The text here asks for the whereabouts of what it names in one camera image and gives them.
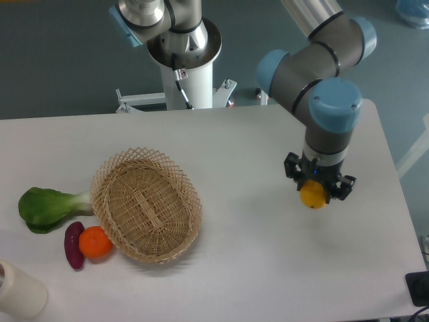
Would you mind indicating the yellow mango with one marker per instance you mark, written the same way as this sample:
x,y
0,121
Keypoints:
x,y
313,194

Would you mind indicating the white frame leg right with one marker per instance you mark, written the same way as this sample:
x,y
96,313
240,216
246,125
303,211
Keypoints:
x,y
414,153

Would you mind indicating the orange tangerine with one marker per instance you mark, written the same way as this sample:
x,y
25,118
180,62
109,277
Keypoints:
x,y
94,242

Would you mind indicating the blue bag in corner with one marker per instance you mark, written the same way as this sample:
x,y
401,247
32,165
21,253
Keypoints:
x,y
413,12

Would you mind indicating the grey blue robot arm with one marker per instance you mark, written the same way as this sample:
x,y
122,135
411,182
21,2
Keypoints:
x,y
307,84

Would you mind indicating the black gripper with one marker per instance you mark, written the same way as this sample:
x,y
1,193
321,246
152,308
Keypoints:
x,y
306,168

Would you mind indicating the green bok choy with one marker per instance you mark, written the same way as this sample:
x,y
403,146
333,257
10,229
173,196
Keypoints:
x,y
43,210

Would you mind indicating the cream cylindrical bottle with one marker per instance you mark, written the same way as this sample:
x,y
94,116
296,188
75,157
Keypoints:
x,y
22,295

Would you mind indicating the white levelling foot bracket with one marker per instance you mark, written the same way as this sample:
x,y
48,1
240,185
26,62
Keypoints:
x,y
262,97

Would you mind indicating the purple sweet potato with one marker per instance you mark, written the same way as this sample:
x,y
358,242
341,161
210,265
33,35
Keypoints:
x,y
71,245

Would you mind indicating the woven bamboo basket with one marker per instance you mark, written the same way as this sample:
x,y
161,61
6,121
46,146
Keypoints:
x,y
146,205

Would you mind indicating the black device at edge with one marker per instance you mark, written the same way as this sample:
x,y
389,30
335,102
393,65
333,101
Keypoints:
x,y
417,283

